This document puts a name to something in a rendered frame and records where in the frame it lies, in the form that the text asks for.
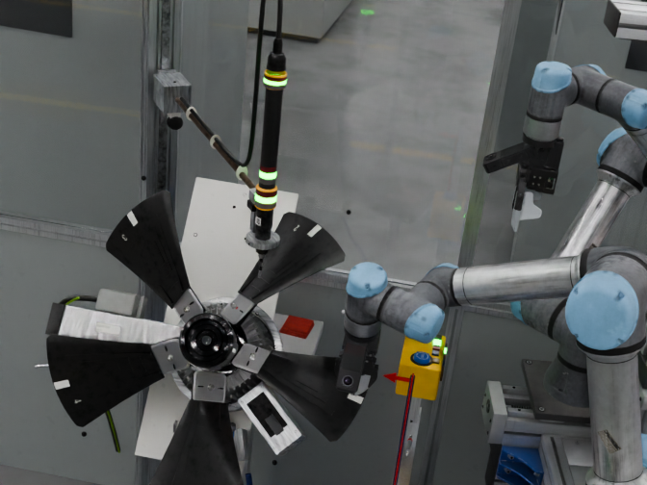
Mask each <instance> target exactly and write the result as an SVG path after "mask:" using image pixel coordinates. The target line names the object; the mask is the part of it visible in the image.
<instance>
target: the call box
mask: <svg viewBox="0 0 647 485"><path fill-rule="evenodd" d="M433 341H434V340H433ZM433 341H432V342H430V343H429V344H423V343H421V342H419V341H416V340H414V339H410V338H408V337H406V336H405V339H404V344H403V348H402V353H401V361H400V366H399V373H398V376H401V377H407V378H410V375H412V373H414V375H415V380H414V386H413V392H412V396H413V397H418V398H423V399H428V400H436V398H437V392H438V387H439V381H440V376H441V370H442V364H443V357H444V350H445V343H446V337H445V336H442V340H441V345H440V352H439V356H433V355H431V353H432V348H433ZM417 351H419V352H420V351H422V352H425V353H429V356H430V362H429V363H427V364H420V363H417V362H415V361H414V354H415V353H416V352H417ZM432 358H439V359H440V364H439V365H438V364H433V363H432ZM408 386H409V382H404V381H399V380H397V385H396V394H398V395H403V396H407V392H408Z"/></svg>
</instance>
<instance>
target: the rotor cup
mask: <svg viewBox="0 0 647 485"><path fill-rule="evenodd" d="M206 335H207V336H210V337H211V340H212V341H211V342H210V344H209V345H204V344H203V343H202V341H201V339H202V337H203V336H206ZM244 344H248V340H247V336H246V332H245V330H244V329H243V327H242V326H240V327H239V328H238V327H236V326H235V325H234V324H232V323H231V322H230V321H227V320H226V319H225V318H224V317H223V316H222V315H218V314H214V313H202V314H198V315H196V316H194V317H192V318H190V319H189V320H188V321H187V322H186V323H185V324H184V326H183V328H182V330H181V332H180V336H179V347H180V351H181V353H182V355H183V357H184V358H185V359H186V360H187V361H188V362H189V363H190V364H191V366H190V368H191V369H192V370H199V371H207V372H215V373H222V374H225V376H226V377H229V376H231V375H232V374H234V373H235V372H237V371H238V370H239V369H237V368H234V367H232V366H231V364H232V361H233V360H234V358H235V357H236V355H237V354H238V352H239V351H240V349H241V348H242V346H243V345H244ZM233 348H234V349H235V350H236V352H235V353H234V352H232V351H233ZM204 369H207V370H204Z"/></svg>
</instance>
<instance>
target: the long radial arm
mask: <svg viewBox="0 0 647 485"><path fill-rule="evenodd" d="M182 328H183V326H180V325H174V324H169V323H163V322H159V321H153V320H148V319H138V318H132V317H127V316H122V315H117V314H111V313H106V312H100V311H95V310H91V309H85V308H80V307H74V306H69V305H65V311H64V315H63V319H62V323H61V327H60V331H59V335H64V336H70V337H78V338H87V339H96V340H106V341H118V342H130V343H143V344H150V345H151V344H155V343H158V342H161V341H164V340H168V339H171V338H174V337H178V338H179V336H178V335H180V332H181V329H182Z"/></svg>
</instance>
